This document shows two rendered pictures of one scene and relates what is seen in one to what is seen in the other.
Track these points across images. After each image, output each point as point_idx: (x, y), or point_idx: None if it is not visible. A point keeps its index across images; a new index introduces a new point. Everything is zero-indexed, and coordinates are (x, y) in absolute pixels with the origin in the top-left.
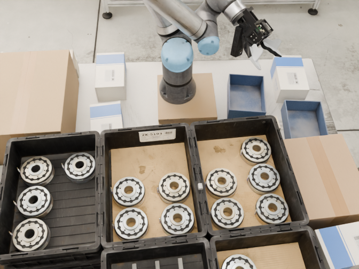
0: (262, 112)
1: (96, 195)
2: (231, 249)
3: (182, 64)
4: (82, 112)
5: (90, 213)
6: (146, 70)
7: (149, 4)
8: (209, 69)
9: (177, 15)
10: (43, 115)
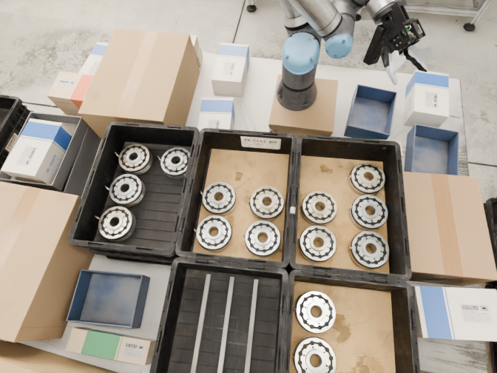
0: (384, 134)
1: (181, 197)
2: (313, 282)
3: (304, 66)
4: (196, 103)
5: (177, 212)
6: (269, 68)
7: None
8: (336, 76)
9: (305, 0)
10: (149, 101)
